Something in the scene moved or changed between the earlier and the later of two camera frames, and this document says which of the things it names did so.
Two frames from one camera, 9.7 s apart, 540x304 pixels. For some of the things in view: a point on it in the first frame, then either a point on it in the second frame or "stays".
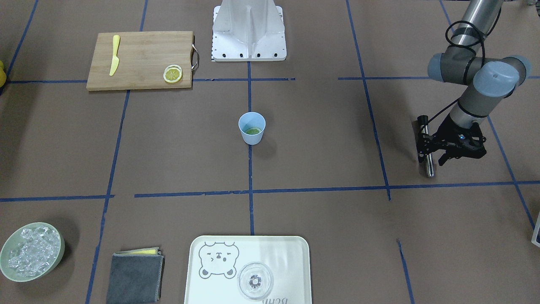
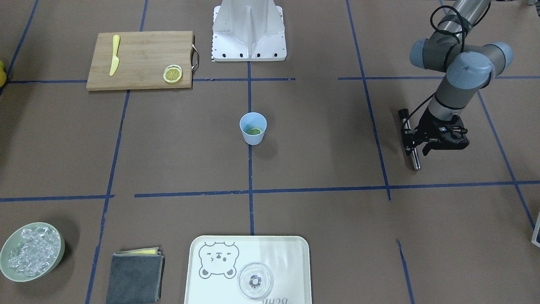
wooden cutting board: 143,57 stays
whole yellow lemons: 3,75 stays
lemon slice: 252,131 stays
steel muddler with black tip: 423,120 -> 404,114
